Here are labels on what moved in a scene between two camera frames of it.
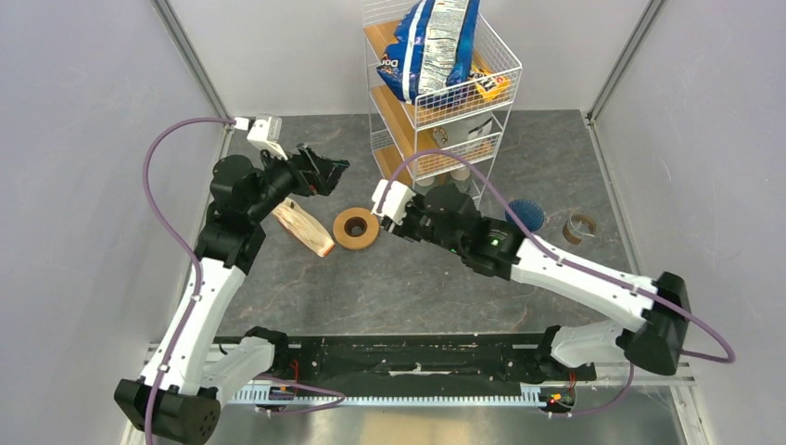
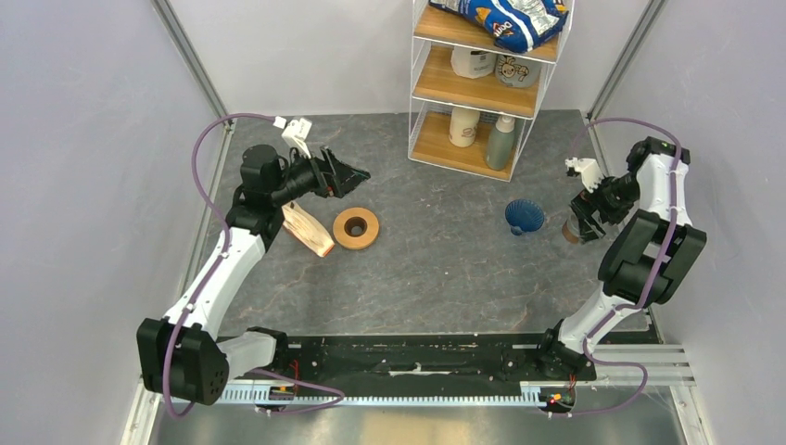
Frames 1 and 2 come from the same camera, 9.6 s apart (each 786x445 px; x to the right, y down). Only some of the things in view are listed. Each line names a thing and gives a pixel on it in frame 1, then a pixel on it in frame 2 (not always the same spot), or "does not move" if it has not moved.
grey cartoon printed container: [446, 135] -> [517, 71]
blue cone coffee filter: [529, 212] does not move
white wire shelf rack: [448, 138] -> [473, 100]
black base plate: [475, 361] does not move
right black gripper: [403, 230] -> [584, 203]
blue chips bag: [433, 48] -> [515, 25]
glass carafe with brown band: [578, 227] does not move
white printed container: [475, 127] -> [471, 63]
